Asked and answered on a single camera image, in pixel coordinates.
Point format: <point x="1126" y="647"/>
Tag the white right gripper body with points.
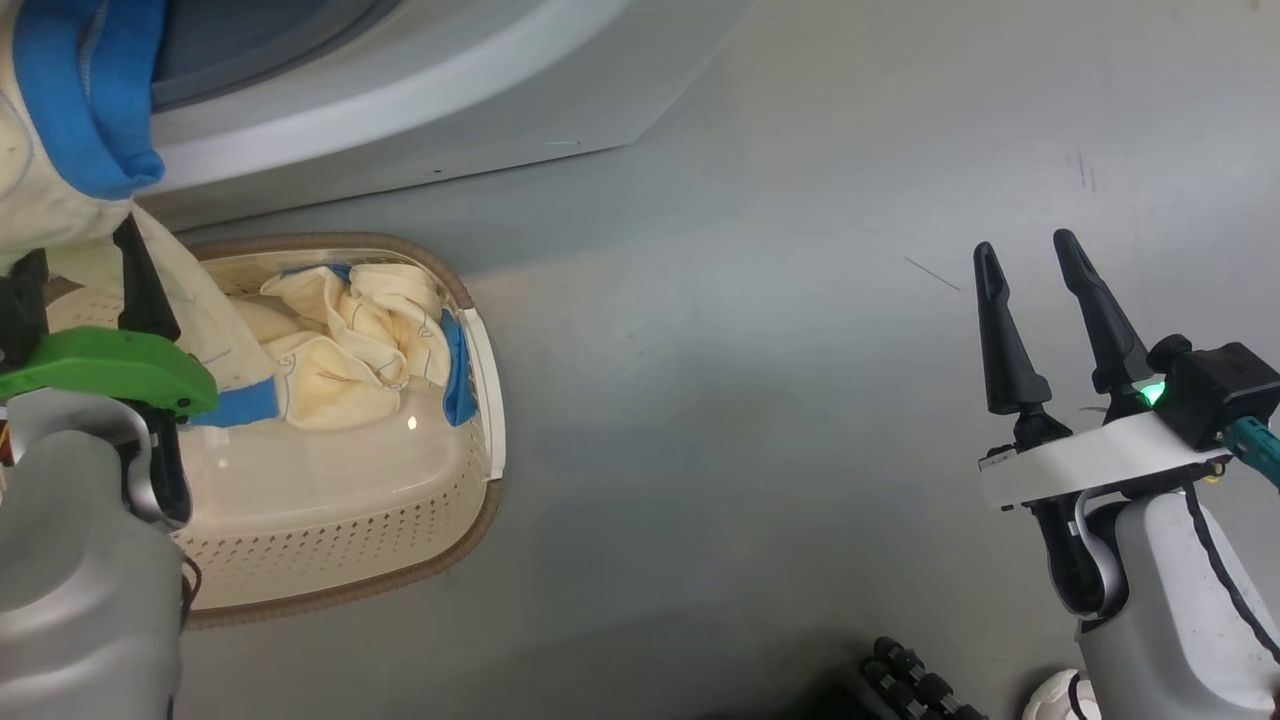
<point x="1100" y="460"/>

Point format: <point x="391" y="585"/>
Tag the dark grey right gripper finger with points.
<point x="1110" y="330"/>
<point x="1008" y="350"/>

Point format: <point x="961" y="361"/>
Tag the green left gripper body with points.
<point x="110" y="365"/>

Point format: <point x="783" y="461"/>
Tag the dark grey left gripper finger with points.
<point x="22" y="310"/>
<point x="145" y="295"/>

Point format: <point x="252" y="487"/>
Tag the cream garment with blue collar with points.
<point x="40" y="200"/>

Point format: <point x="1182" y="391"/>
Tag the cream bear-print pants blue cuff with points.
<point x="340" y="380"/>

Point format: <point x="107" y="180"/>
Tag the white round robot base part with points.
<point x="1055" y="700"/>

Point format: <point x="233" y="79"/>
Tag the white front-load washing machine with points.
<point x="500" y="100"/>

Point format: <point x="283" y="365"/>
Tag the cream perforated laundry basket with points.
<point x="330" y="540"/>

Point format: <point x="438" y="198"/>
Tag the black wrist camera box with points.
<point x="1225" y="385"/>

